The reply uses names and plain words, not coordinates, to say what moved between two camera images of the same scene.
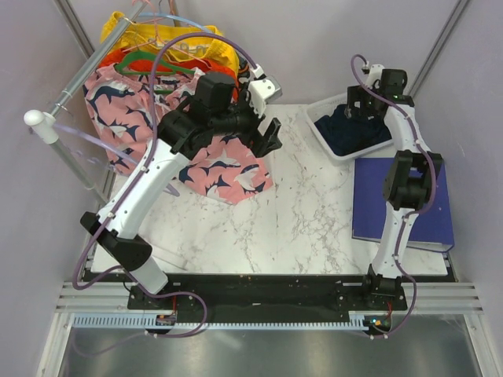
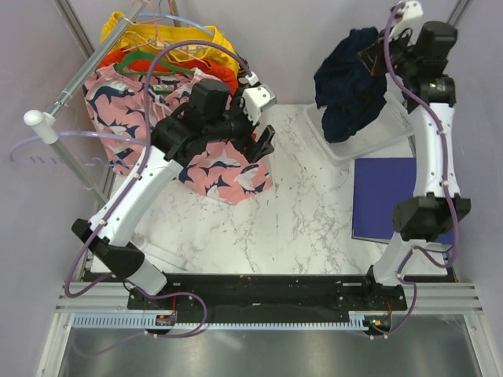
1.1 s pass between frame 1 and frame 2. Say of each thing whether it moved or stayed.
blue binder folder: stayed
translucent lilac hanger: moved
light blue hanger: stayed
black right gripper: moved
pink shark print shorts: stayed
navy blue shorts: moved
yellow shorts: stayed
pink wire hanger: stayed
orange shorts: stayed
